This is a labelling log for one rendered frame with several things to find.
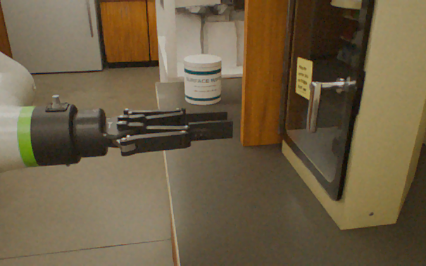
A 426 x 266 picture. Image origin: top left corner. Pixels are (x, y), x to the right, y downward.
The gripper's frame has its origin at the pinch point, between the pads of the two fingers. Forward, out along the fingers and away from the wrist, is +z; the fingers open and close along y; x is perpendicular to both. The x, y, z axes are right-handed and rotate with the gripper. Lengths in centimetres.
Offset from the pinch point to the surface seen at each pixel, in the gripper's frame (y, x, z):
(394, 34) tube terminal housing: -5.1, -14.8, 26.5
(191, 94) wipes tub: 67, 17, 5
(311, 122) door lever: -0.7, 0.4, 17.3
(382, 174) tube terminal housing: -5.3, 9.1, 29.5
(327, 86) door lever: -0.5, -5.8, 19.4
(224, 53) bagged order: 123, 16, 28
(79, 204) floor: 153, 116, -58
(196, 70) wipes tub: 66, 8, 7
